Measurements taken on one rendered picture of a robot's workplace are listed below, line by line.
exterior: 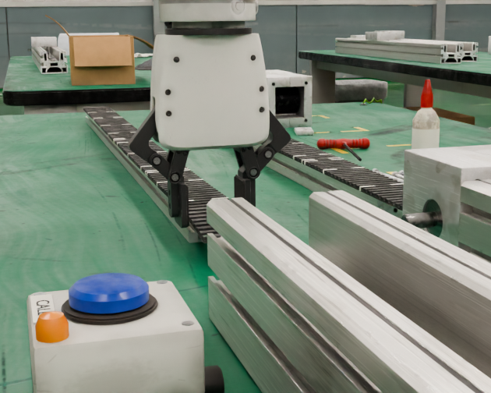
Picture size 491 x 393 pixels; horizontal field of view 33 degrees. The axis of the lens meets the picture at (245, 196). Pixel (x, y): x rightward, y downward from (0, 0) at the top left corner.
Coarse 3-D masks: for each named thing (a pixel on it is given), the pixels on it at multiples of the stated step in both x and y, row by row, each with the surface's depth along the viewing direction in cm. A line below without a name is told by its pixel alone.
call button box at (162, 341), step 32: (160, 288) 44; (32, 320) 40; (96, 320) 39; (128, 320) 39; (160, 320) 40; (192, 320) 40; (32, 352) 37; (64, 352) 37; (96, 352) 37; (128, 352) 38; (160, 352) 38; (192, 352) 39; (64, 384) 37; (96, 384) 38; (128, 384) 38; (160, 384) 39; (192, 384) 39
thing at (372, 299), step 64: (320, 192) 56; (256, 256) 44; (320, 256) 41; (384, 256) 45; (448, 256) 41; (256, 320) 45; (320, 320) 35; (384, 320) 32; (448, 320) 39; (320, 384) 36; (384, 384) 29; (448, 384) 27
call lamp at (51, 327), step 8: (48, 312) 38; (56, 312) 38; (40, 320) 37; (48, 320) 37; (56, 320) 37; (64, 320) 37; (40, 328) 37; (48, 328) 37; (56, 328) 37; (64, 328) 37; (40, 336) 37; (48, 336) 37; (56, 336) 37; (64, 336) 37
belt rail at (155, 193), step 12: (96, 132) 148; (108, 144) 131; (120, 156) 118; (132, 168) 107; (144, 180) 99; (156, 192) 93; (168, 216) 84; (180, 228) 79; (192, 228) 77; (192, 240) 76
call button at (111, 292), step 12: (96, 276) 42; (108, 276) 42; (120, 276) 42; (132, 276) 42; (72, 288) 41; (84, 288) 40; (96, 288) 40; (108, 288) 40; (120, 288) 40; (132, 288) 40; (144, 288) 41; (72, 300) 40; (84, 300) 39; (96, 300) 39; (108, 300) 39; (120, 300) 39; (132, 300) 40; (144, 300) 40; (84, 312) 40; (96, 312) 39; (108, 312) 39; (120, 312) 39
